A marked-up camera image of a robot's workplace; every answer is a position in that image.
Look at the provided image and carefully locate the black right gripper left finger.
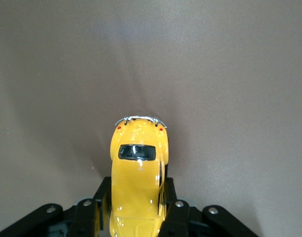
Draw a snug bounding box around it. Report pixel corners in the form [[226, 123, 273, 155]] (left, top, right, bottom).
[[64, 176, 112, 237]]

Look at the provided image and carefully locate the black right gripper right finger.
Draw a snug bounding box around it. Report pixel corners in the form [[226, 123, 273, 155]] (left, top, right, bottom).
[[159, 177, 198, 237]]

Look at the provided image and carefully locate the yellow beetle toy car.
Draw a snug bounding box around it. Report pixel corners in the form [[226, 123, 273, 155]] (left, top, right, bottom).
[[108, 115, 171, 237]]

